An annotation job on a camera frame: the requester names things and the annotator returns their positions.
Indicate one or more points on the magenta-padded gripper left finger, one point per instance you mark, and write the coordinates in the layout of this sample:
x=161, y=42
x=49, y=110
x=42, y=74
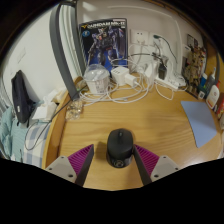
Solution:
x=80, y=160

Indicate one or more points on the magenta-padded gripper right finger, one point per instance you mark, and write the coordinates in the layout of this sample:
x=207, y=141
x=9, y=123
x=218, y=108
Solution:
x=148, y=160

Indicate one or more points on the black computer mouse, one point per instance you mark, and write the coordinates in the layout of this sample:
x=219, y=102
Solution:
x=120, y=146

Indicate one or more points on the light blue mouse pad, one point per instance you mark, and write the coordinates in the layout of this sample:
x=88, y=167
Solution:
x=200, y=120

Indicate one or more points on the crumpled clear plastic wrap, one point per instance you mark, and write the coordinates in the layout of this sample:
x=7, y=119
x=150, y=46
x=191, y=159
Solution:
x=73, y=109

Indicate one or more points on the white tissue pile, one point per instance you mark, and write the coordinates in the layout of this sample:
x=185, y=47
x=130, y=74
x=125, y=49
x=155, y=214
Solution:
x=45, y=111

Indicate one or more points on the plaid bedding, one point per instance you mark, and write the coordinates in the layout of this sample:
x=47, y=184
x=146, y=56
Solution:
x=13, y=140

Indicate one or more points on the white power strip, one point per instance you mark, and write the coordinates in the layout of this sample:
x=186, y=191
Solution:
x=166, y=82

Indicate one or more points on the clear lidded plastic container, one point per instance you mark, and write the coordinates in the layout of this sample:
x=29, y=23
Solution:
x=96, y=80

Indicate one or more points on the white charger block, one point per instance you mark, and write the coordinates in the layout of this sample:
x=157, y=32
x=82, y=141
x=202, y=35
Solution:
x=119, y=75

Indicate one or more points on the black power adapter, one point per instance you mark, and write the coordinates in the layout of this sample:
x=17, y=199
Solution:
x=162, y=71

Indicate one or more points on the white red-pump lotion bottle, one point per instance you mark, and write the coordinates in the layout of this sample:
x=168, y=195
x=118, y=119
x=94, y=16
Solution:
x=212, y=96

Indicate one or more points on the colourful figure box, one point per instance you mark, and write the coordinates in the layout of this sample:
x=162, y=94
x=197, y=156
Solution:
x=193, y=63

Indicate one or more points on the robot model kit box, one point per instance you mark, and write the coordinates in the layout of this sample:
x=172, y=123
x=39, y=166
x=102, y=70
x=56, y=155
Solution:
x=103, y=40

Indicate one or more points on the grey metal shelf frame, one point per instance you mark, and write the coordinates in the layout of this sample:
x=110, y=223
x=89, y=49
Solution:
x=58, y=40

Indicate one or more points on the white wall socket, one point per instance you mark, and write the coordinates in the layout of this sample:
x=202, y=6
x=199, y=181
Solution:
x=136, y=36

